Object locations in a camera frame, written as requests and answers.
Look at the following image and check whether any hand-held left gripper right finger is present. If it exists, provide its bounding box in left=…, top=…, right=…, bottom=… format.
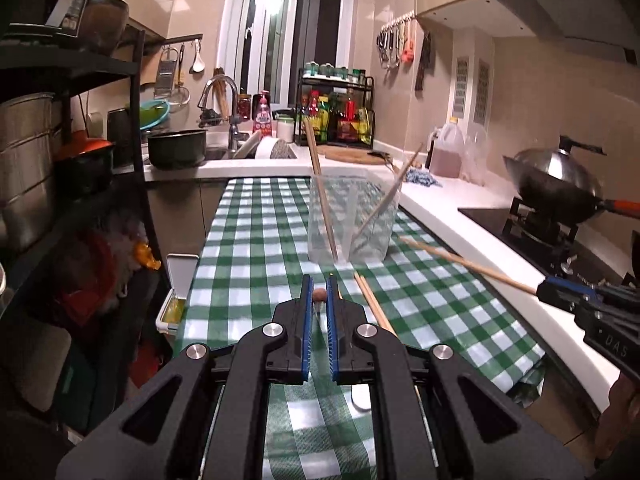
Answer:
left=326, top=274, right=586, bottom=480

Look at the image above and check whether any kitchen window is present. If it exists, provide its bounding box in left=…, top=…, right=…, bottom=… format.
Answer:
left=225, top=0, right=361, bottom=111

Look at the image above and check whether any black pot with orange lid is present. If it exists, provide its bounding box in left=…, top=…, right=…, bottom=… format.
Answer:
left=54, top=130, right=117, bottom=196

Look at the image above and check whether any black gas stove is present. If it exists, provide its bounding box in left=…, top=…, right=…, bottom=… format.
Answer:
left=459, top=195, right=640, bottom=291

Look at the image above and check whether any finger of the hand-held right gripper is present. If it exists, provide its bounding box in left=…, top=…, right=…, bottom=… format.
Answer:
left=537, top=284, right=609, bottom=322
left=545, top=272, right=640, bottom=307

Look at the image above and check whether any white perforated colander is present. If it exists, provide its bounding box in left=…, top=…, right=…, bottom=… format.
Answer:
left=256, top=137, right=298, bottom=160

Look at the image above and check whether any green plastic basin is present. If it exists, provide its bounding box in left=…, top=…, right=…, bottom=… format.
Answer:
left=139, top=100, right=171, bottom=131

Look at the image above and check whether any range hood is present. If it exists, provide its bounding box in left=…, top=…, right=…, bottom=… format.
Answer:
left=450, top=0, right=640, bottom=66

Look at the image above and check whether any hanging metal grater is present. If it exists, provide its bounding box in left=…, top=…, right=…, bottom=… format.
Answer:
left=153, top=46, right=177, bottom=100

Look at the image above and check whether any black cooking pot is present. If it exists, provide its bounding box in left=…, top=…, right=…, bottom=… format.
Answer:
left=147, top=129, right=208, bottom=170

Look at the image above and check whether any yellow-labelled sauce bottle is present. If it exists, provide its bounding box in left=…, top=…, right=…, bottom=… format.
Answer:
left=319, top=95, right=333, bottom=141

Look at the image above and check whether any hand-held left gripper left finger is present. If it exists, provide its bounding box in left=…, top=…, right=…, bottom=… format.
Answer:
left=55, top=275, right=316, bottom=480

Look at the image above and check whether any white wall vent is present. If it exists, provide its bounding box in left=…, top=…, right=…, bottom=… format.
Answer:
left=452, top=56, right=470, bottom=117
left=475, top=59, right=492, bottom=123

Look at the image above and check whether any round wooden cutting board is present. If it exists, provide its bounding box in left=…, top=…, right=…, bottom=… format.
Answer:
left=316, top=144, right=396, bottom=165

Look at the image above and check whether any green checked tablecloth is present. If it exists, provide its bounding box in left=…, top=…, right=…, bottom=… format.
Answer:
left=175, top=176, right=548, bottom=480

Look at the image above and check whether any row of green-lidded spice jars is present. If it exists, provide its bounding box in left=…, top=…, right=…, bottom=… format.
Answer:
left=302, top=61, right=368, bottom=85

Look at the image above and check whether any dark cylindrical canister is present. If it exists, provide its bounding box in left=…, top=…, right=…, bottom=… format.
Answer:
left=106, top=107, right=136, bottom=168

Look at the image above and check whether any hanging kitchen knife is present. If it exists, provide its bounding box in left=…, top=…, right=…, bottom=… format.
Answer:
left=416, top=31, right=433, bottom=93

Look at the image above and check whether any brown clay pot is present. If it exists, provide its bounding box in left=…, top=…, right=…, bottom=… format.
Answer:
left=80, top=0, right=131, bottom=56

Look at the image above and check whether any clear plastic jug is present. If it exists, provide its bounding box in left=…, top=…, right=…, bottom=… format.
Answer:
left=462, top=124, right=490, bottom=186

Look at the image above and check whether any yellow plastic object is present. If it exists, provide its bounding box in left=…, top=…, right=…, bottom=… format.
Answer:
left=132, top=241, right=162, bottom=271

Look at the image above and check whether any white bin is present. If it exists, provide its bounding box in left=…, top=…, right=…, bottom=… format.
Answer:
left=155, top=253, right=201, bottom=333

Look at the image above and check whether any white spoon with striped handle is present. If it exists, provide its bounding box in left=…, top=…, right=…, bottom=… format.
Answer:
left=350, top=384, right=373, bottom=411

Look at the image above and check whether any row of hanging kitchen utensils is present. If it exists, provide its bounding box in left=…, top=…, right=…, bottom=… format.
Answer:
left=376, top=10, right=417, bottom=70

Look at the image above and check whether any red plastic bag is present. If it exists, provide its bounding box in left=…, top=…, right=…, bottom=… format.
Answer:
left=60, top=230, right=131, bottom=331

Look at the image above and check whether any chrome kitchen faucet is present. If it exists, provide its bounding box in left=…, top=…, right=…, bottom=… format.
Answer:
left=197, top=75, right=251, bottom=153

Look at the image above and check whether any hanging mesh strainer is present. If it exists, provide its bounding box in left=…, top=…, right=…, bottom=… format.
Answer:
left=167, top=45, right=192, bottom=107

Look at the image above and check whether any black shelf rack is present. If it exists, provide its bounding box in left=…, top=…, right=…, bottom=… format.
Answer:
left=0, top=25, right=166, bottom=436

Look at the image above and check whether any pink detergent bottle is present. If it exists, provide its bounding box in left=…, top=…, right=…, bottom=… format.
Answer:
left=252, top=90, right=276, bottom=138

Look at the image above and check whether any person's right hand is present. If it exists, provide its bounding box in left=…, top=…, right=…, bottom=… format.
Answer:
left=594, top=370, right=640, bottom=466

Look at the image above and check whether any brown cooking oil jug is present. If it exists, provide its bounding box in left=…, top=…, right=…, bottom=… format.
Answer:
left=426, top=117, right=465, bottom=178

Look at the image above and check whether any white dish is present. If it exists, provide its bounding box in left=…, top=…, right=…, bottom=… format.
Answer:
left=232, top=131, right=263, bottom=160

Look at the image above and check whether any black spice rack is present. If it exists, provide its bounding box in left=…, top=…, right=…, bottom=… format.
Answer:
left=295, top=67, right=376, bottom=147

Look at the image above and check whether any steel wok with lid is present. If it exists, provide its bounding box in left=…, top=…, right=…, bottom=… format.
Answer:
left=502, top=135, right=640, bottom=226

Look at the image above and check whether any steel stockpot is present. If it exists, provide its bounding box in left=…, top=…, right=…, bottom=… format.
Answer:
left=0, top=92, right=63, bottom=253

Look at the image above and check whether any blue dish cloth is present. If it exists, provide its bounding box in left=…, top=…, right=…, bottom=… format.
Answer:
left=404, top=166, right=445, bottom=190

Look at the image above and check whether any clear plastic utensil container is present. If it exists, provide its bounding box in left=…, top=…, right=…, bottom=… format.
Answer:
left=307, top=167, right=403, bottom=265

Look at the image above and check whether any red sauce bottle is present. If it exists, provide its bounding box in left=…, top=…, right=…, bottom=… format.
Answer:
left=340, top=97, right=358, bottom=143

